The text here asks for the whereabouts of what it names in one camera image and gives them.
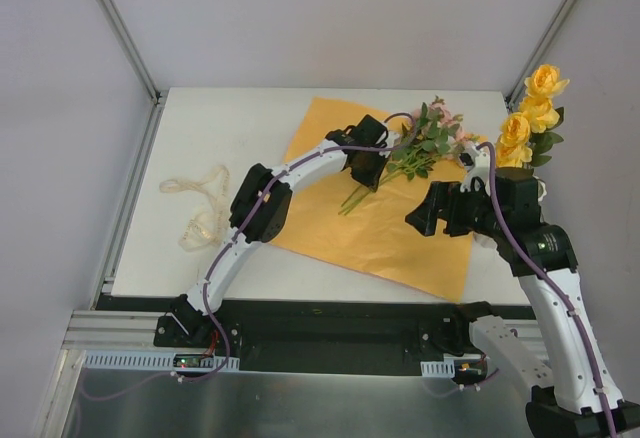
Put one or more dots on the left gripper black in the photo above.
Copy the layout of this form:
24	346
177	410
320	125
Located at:
368	167

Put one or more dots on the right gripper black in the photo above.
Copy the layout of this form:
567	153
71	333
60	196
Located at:
451	209

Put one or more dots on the orange wrapping paper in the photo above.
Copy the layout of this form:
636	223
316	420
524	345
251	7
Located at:
340	222

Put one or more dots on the flower bunch pink yellow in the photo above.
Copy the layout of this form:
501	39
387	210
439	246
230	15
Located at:
441	136

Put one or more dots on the yellow rose stem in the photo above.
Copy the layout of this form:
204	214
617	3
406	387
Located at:
528	135

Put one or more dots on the cream ribbon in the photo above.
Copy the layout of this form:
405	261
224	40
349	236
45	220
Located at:
208	223

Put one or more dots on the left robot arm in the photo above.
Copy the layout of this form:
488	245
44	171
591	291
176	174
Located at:
258	214

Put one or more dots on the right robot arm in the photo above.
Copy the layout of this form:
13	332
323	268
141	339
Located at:
571	394

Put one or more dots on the white ribbed vase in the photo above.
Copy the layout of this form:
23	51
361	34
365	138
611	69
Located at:
541	188

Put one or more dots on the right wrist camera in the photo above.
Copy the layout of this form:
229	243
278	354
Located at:
477	165

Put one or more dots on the right aluminium frame post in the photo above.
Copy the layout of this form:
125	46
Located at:
551	33

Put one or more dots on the aluminium frame post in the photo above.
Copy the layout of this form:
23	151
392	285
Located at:
131	52
551	33

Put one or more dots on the right white cable duct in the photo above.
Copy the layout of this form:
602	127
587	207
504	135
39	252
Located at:
444	369

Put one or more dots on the white cable duct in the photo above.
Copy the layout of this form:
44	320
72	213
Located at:
444	369
158	361

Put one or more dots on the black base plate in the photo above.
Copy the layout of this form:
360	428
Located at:
389	339

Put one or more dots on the left aluminium frame post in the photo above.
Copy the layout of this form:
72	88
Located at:
131	52

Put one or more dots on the left white cable duct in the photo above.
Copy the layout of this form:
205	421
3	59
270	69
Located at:
158	361

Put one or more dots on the aluminium rail front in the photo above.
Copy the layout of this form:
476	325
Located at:
111	330

